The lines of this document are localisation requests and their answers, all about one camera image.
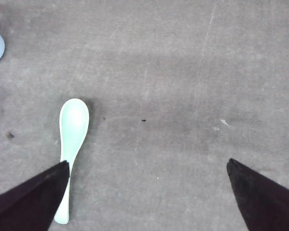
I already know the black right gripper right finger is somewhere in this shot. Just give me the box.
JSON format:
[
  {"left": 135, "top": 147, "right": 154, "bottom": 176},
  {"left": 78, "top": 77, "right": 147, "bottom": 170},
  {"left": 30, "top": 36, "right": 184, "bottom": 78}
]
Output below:
[{"left": 226, "top": 158, "right": 289, "bottom": 231}]

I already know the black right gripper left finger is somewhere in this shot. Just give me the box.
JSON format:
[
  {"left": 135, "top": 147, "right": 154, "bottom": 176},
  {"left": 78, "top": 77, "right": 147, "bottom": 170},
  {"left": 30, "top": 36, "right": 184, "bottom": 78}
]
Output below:
[{"left": 0, "top": 161, "right": 69, "bottom": 231}]

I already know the mint green plastic spoon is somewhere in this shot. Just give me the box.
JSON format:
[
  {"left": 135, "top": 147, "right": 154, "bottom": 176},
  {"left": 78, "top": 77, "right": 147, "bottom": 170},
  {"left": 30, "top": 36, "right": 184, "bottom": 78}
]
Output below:
[{"left": 54, "top": 98, "right": 90, "bottom": 224}]

